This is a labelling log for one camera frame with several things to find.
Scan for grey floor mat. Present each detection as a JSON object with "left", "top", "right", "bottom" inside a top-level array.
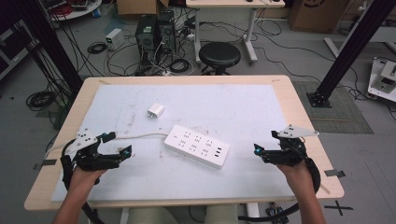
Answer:
[{"left": 292, "top": 80, "right": 375, "bottom": 135}]

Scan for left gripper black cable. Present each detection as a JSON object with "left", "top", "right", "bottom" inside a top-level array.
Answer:
[{"left": 60, "top": 139, "right": 106, "bottom": 224}]

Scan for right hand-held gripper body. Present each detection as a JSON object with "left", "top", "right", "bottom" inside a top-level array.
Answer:
[{"left": 262, "top": 124, "right": 320, "bottom": 167}]

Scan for white table mat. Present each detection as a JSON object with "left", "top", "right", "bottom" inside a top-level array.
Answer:
[{"left": 50, "top": 83, "right": 295, "bottom": 203}]

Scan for white power supply box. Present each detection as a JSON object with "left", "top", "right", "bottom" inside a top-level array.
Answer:
[{"left": 105, "top": 27, "right": 126, "bottom": 51}]

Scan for person's left hand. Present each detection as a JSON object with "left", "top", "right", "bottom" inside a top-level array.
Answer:
[{"left": 68, "top": 165, "right": 108, "bottom": 191}]

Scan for white device with boards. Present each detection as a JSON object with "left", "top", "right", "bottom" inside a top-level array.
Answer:
[{"left": 367, "top": 57, "right": 396, "bottom": 104}]

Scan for white power strip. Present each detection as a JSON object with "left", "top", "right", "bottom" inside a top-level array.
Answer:
[{"left": 163, "top": 124, "right": 231, "bottom": 171}]

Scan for round white table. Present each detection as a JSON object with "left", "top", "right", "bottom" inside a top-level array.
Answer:
[{"left": 39, "top": 0, "right": 104, "bottom": 22}]

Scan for black metal stand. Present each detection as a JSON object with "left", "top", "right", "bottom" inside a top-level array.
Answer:
[
  {"left": 306, "top": 0, "right": 396, "bottom": 108},
  {"left": 12, "top": 0, "right": 84, "bottom": 91}
]

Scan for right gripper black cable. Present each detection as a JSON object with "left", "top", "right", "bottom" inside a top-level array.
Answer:
[{"left": 237, "top": 157, "right": 322, "bottom": 223}]

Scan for grey shelf rack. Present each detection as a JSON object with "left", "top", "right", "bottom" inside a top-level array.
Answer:
[{"left": 0, "top": 18, "right": 39, "bottom": 82}]

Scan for black computer tower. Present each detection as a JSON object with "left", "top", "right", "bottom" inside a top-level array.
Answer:
[
  {"left": 157, "top": 10, "right": 177, "bottom": 54},
  {"left": 134, "top": 15, "right": 159, "bottom": 67}
]

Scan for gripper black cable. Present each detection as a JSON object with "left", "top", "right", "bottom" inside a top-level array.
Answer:
[
  {"left": 60, "top": 139, "right": 106, "bottom": 224},
  {"left": 237, "top": 157, "right": 322, "bottom": 223}
]

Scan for person's right hand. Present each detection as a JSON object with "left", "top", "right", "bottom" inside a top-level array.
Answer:
[{"left": 276, "top": 160, "right": 314, "bottom": 194}]

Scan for black tape strip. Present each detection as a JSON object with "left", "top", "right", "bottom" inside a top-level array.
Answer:
[
  {"left": 323, "top": 169, "right": 347, "bottom": 179},
  {"left": 33, "top": 159, "right": 58, "bottom": 171}
]

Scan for black cable coil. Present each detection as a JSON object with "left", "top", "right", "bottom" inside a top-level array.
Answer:
[
  {"left": 169, "top": 58, "right": 191, "bottom": 75},
  {"left": 86, "top": 41, "right": 108, "bottom": 55},
  {"left": 25, "top": 90, "right": 57, "bottom": 112}
]

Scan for white charger plug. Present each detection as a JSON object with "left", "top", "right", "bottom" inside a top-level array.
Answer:
[{"left": 147, "top": 103, "right": 165, "bottom": 120}]

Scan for large cardboard box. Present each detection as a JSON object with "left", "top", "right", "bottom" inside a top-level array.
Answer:
[{"left": 288, "top": 0, "right": 350, "bottom": 34}]

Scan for black round stool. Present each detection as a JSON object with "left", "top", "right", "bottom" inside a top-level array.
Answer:
[{"left": 198, "top": 41, "right": 242, "bottom": 77}]

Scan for white desk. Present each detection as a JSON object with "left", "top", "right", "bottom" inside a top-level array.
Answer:
[{"left": 185, "top": 0, "right": 287, "bottom": 65}]

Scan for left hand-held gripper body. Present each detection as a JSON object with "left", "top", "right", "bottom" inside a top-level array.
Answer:
[{"left": 65, "top": 127, "right": 122, "bottom": 172}]

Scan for black tape cross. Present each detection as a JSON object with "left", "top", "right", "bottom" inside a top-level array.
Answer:
[{"left": 323, "top": 200, "right": 355, "bottom": 217}]

